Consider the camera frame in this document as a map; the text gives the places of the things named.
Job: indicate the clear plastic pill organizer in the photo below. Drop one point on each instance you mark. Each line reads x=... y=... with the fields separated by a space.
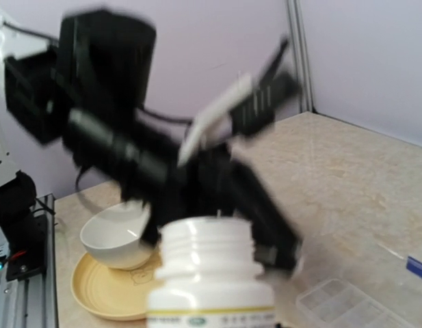
x=371 y=290

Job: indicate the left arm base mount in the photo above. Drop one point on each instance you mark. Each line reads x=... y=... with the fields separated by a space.
x=24 y=223

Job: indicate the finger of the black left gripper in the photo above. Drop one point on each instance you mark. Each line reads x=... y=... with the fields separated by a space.
x=277 y=242

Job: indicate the white ceramic bowl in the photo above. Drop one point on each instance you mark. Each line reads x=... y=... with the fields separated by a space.
x=114 y=236

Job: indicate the beige round plate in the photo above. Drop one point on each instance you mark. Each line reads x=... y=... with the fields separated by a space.
x=114 y=294

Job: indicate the white pill bottle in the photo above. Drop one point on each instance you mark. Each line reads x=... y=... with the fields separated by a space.
x=209 y=277

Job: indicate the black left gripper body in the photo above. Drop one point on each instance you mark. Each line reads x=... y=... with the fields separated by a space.
x=213 y=181

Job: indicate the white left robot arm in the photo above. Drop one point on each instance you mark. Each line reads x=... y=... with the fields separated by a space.
x=86 y=90

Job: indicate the left aluminium corner post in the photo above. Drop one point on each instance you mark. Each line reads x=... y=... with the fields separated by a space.
x=300 y=55

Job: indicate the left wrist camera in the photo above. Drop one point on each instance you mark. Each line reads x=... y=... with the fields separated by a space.
x=250 y=105

